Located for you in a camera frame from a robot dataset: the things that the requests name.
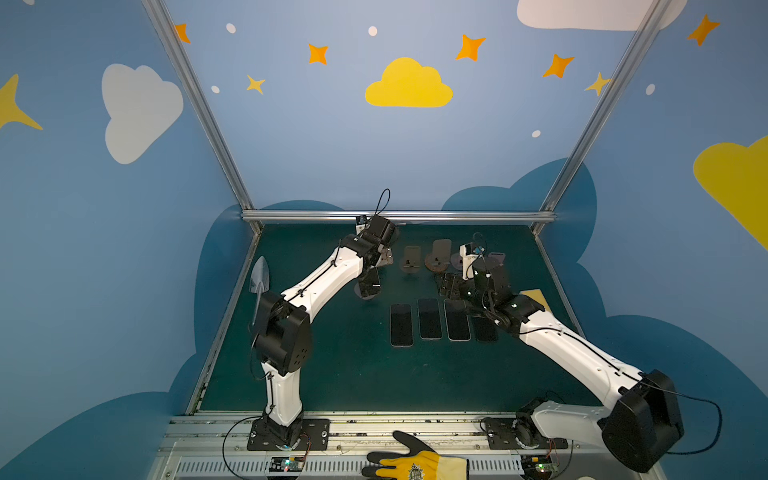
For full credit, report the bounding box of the grey stand of pink phone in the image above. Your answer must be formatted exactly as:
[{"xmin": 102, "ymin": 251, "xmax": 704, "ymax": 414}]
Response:
[{"xmin": 400, "ymin": 245, "xmax": 422, "ymax": 274}]

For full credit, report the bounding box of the pink phone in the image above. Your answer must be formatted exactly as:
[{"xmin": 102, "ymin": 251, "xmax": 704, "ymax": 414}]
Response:
[{"xmin": 390, "ymin": 304, "xmax": 414, "ymax": 348}]

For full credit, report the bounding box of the round wooden phone stand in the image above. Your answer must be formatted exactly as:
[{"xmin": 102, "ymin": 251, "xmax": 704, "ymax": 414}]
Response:
[{"xmin": 424, "ymin": 239, "xmax": 452, "ymax": 273}]

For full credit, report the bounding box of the aluminium frame post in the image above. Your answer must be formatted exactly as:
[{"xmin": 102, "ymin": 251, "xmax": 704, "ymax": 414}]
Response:
[
  {"xmin": 141, "ymin": 0, "xmax": 253, "ymax": 210},
  {"xmin": 540, "ymin": 0, "xmax": 672, "ymax": 219}
]

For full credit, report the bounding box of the aluminium frame right post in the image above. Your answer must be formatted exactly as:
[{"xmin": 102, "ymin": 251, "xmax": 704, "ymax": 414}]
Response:
[{"xmin": 540, "ymin": 0, "xmax": 672, "ymax": 219}]

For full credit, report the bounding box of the left green circuit board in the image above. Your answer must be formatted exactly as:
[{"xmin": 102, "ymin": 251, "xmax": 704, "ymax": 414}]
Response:
[{"xmin": 268, "ymin": 457, "xmax": 306, "ymax": 474}]

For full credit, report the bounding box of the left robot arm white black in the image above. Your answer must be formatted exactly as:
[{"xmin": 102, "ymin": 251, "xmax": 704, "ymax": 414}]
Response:
[{"xmin": 250, "ymin": 215, "xmax": 397, "ymax": 432}]

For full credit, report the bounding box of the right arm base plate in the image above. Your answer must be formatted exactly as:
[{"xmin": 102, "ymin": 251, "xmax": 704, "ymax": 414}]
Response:
[{"xmin": 480, "ymin": 417, "xmax": 569, "ymax": 450}]

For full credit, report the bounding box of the green circuit board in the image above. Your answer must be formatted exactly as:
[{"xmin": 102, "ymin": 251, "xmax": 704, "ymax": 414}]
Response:
[
  {"xmin": 520, "ymin": 456, "xmax": 553, "ymax": 480},
  {"xmin": 268, "ymin": 457, "xmax": 306, "ymax": 474}
]

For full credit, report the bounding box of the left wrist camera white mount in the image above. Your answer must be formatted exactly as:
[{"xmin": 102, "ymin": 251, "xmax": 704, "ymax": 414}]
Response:
[{"xmin": 355, "ymin": 215, "xmax": 369, "ymax": 235}]

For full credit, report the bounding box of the silver phone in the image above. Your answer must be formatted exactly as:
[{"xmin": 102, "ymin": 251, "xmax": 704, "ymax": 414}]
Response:
[{"xmin": 355, "ymin": 268, "xmax": 381, "ymax": 300}]

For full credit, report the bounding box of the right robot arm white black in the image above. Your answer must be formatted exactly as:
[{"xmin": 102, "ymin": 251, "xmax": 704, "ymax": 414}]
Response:
[{"xmin": 437, "ymin": 265, "xmax": 684, "ymax": 473}]

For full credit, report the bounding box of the grey garden trowel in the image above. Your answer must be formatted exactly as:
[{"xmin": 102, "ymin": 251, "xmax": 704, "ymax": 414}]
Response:
[{"xmin": 249, "ymin": 256, "xmax": 270, "ymax": 313}]

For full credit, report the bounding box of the yellow black work glove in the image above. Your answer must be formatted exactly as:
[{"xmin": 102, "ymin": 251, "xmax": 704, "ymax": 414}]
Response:
[{"xmin": 361, "ymin": 430, "xmax": 469, "ymax": 480}]

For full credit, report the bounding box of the yellow sponge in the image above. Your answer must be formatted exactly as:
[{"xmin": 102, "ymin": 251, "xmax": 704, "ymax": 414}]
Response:
[{"xmin": 520, "ymin": 289, "xmax": 552, "ymax": 312}]

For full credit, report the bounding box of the black phone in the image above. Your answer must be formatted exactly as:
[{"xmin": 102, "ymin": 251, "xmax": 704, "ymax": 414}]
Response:
[
  {"xmin": 471, "ymin": 316, "xmax": 498, "ymax": 343},
  {"xmin": 417, "ymin": 298, "xmax": 442, "ymax": 340}
]

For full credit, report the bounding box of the aluminium frame rear bar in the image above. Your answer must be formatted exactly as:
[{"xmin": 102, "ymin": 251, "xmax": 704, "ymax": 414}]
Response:
[{"xmin": 241, "ymin": 210, "xmax": 556, "ymax": 224}]

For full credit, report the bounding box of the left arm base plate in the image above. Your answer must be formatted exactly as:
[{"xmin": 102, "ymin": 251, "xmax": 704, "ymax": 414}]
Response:
[{"xmin": 246, "ymin": 417, "xmax": 330, "ymax": 451}]

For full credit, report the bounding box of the right green circuit board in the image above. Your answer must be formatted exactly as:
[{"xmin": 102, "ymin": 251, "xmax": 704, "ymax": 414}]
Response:
[{"xmin": 520, "ymin": 456, "xmax": 553, "ymax": 480}]

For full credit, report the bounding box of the aluminium frame left post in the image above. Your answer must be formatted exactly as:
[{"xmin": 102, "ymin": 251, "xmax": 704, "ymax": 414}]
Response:
[{"xmin": 141, "ymin": 0, "xmax": 253, "ymax": 210}]

